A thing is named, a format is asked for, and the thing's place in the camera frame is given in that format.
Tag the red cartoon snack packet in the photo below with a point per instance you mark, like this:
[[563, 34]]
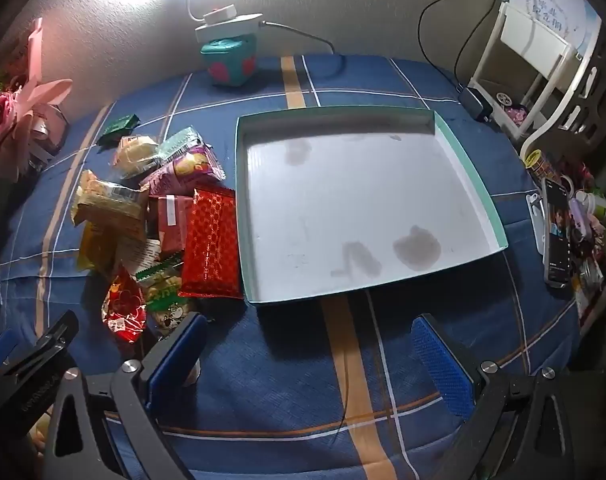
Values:
[[125, 310]]

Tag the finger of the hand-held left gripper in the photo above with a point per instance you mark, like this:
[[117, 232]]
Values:
[[0, 347], [53, 342]]

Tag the pink purple snack packet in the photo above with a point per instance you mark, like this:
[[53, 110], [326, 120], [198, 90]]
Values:
[[188, 170]]

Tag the beige snack packet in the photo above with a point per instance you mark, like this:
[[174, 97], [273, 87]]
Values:
[[108, 205]]

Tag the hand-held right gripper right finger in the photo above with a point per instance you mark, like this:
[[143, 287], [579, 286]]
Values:
[[440, 365]]

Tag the white storage rack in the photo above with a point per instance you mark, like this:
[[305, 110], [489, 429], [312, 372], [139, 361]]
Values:
[[533, 35]]

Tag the orange yellow snack packet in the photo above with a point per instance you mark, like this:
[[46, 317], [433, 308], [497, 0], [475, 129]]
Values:
[[95, 250]]

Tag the white printed card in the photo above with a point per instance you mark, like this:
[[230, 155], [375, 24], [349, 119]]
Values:
[[568, 5]]

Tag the teal cardboard tray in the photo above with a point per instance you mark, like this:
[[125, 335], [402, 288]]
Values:
[[358, 200]]

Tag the dark silver gift box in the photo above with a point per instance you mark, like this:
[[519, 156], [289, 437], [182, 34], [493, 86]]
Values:
[[53, 130]]

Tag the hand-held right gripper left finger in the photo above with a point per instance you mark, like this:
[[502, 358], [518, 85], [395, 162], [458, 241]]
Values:
[[175, 365]]

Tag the small dark red box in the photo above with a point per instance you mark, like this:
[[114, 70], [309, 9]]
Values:
[[170, 220]]

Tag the teal tin with pink hearts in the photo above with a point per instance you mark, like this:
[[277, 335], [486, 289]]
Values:
[[228, 65]]

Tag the green white snack packet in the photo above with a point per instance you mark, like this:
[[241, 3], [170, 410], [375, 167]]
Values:
[[165, 300]]

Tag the white phone holder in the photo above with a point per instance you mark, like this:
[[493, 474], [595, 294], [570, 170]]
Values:
[[533, 210]]

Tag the yellow lid patterned can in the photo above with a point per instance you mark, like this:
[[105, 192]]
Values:
[[535, 158]]

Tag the white power strip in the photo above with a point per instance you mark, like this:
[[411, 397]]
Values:
[[228, 30]]

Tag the white text snack packet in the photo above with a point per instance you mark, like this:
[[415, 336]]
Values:
[[140, 255]]

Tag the pink flower bouquet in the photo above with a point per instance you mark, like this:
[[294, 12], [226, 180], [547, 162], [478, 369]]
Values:
[[28, 100]]

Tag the black power adapter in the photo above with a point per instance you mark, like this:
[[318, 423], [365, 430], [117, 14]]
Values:
[[475, 104]]

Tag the clear bun packet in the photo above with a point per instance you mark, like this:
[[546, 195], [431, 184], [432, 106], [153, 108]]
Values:
[[135, 155]]

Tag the black smartphone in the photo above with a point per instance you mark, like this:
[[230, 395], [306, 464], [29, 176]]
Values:
[[558, 235]]

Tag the pink floral pouch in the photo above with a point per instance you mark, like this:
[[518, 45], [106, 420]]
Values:
[[515, 114]]

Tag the dark green snack packet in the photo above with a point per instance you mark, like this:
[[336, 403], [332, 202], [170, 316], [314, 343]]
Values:
[[117, 130]]

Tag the red gold patterned packet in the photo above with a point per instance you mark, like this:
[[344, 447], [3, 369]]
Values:
[[210, 245]]

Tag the white gooseneck plug lamp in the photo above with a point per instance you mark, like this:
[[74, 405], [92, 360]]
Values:
[[220, 12]]

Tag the light green snack packet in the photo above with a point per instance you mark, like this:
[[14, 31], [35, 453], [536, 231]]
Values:
[[180, 142]]

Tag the pile of small bottles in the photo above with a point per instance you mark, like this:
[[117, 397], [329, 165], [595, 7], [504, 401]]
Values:
[[595, 230]]

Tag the blue plaid bedsheet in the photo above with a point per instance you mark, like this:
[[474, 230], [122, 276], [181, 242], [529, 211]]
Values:
[[283, 385]]

